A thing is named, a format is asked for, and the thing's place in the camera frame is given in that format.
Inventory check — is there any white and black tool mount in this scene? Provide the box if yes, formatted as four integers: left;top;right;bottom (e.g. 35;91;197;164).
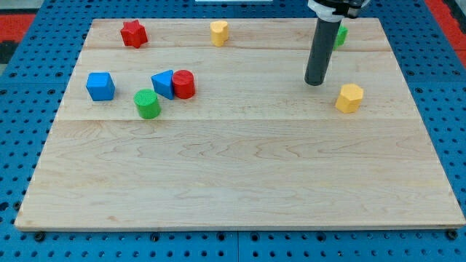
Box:
307;0;368;23

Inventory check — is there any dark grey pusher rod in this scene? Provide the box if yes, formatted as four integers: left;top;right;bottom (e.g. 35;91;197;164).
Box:
304;18;341;86

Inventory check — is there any green cylinder block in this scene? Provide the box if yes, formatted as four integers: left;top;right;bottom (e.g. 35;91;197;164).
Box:
133;89;161;119

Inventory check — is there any wooden board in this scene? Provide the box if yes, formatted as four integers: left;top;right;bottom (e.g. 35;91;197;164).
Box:
15;18;465;232

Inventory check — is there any green block behind rod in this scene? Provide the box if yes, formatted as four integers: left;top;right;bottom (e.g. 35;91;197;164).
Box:
333;25;348;50

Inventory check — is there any yellow hexagon block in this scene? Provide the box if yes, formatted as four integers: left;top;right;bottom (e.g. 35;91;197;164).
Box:
335;84;364;114

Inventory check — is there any yellow heart block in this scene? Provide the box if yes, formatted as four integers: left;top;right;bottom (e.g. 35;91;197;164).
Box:
210;20;229;47

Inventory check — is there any red cylinder block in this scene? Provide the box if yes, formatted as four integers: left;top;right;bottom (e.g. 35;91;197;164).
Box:
172;70;196;99

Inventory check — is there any blue triangle block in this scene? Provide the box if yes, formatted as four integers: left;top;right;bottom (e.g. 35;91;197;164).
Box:
151;70;175;100

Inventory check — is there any red star block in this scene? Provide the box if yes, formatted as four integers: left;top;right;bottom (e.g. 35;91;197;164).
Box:
120;20;149;49

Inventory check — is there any blue cube block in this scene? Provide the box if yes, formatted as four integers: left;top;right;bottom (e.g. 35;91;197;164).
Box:
86;72;115;101

